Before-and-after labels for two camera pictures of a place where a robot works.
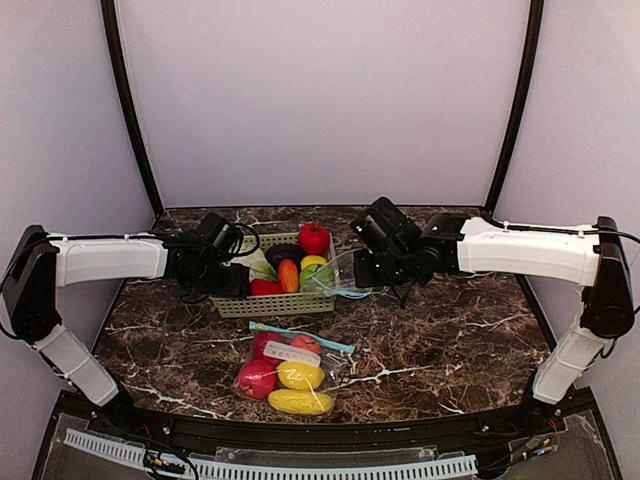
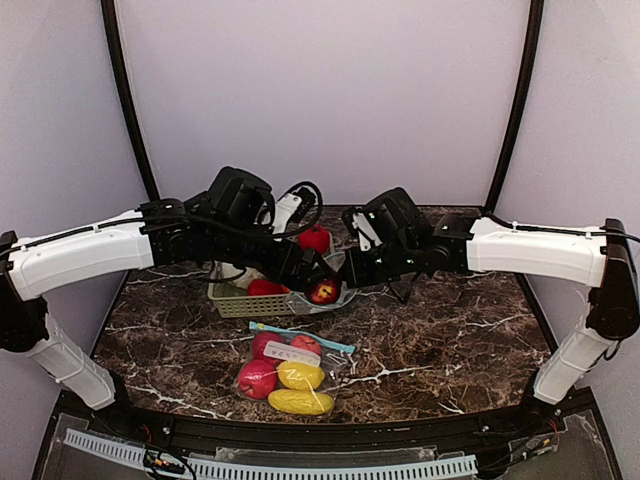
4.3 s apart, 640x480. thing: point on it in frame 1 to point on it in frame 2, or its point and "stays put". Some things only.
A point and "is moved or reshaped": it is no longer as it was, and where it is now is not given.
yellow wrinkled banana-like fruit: [296, 401] stays put
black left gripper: [236, 280] to [304, 265]
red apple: [257, 379] stays put
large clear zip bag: [291, 372] stays put
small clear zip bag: [328, 277] is moved or reshaped
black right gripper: [364, 269] stays put
